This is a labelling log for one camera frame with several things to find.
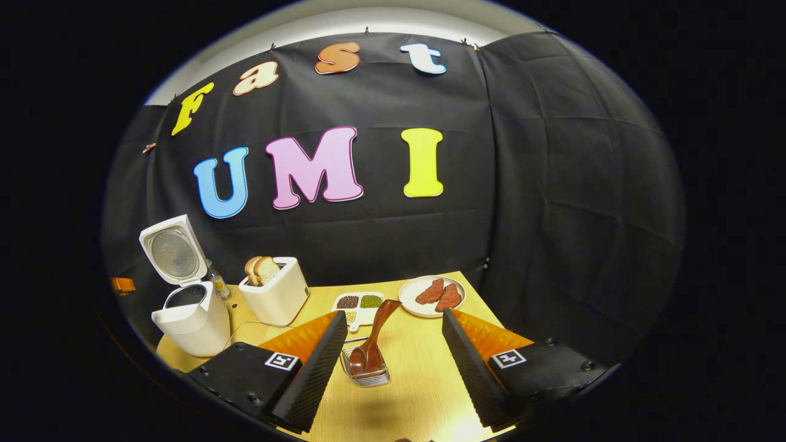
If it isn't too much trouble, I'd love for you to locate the brown wooden spoon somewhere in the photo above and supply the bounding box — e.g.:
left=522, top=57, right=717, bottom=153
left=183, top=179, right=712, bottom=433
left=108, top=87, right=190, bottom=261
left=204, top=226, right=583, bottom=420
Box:
left=349, top=299, right=402, bottom=375

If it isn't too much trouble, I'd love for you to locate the red meat slice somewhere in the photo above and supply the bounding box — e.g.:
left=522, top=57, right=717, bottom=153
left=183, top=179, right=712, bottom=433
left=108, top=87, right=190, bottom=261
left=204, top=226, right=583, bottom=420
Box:
left=416, top=279, right=445, bottom=305
left=435, top=284, right=462, bottom=312

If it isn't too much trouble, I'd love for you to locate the white divided dish of beans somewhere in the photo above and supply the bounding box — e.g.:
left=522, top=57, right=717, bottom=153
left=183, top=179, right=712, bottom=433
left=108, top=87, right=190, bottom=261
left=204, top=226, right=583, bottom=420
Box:
left=332, top=292, right=385, bottom=332

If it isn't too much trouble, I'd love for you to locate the white round plate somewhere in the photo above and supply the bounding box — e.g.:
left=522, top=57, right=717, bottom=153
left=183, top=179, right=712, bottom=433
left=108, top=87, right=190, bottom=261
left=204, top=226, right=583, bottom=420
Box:
left=399, top=275, right=466, bottom=318

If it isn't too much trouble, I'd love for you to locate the white toaster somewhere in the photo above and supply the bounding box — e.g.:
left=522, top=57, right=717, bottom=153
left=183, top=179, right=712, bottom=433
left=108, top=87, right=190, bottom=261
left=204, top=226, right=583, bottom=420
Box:
left=238, top=257, right=309, bottom=327

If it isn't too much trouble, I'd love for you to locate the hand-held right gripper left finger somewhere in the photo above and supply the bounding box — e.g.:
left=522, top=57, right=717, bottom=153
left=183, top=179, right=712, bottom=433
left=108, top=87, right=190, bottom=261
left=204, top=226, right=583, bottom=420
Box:
left=184, top=310, right=349, bottom=433

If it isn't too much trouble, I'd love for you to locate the black backdrop cloth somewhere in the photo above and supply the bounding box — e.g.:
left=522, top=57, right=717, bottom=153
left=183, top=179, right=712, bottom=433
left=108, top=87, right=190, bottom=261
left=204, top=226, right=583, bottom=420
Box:
left=101, top=31, right=685, bottom=369

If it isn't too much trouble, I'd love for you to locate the small clear bottle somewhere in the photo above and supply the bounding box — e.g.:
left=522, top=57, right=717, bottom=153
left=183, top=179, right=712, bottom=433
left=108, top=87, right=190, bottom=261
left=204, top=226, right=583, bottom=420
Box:
left=209, top=261, right=232, bottom=300

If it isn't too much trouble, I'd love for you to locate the wire chopstick holder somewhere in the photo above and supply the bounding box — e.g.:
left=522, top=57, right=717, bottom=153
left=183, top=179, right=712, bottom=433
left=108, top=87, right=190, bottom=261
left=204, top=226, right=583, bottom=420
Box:
left=340, top=336, right=391, bottom=388

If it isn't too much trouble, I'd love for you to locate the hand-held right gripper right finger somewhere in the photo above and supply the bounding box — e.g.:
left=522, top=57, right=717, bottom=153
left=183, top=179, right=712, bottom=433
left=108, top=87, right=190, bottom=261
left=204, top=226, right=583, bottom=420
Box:
left=442, top=309, right=615, bottom=430

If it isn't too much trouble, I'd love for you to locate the white rice cooker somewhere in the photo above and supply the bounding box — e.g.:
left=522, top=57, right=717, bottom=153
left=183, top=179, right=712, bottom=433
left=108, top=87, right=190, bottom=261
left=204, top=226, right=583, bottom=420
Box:
left=139, top=214, right=232, bottom=357

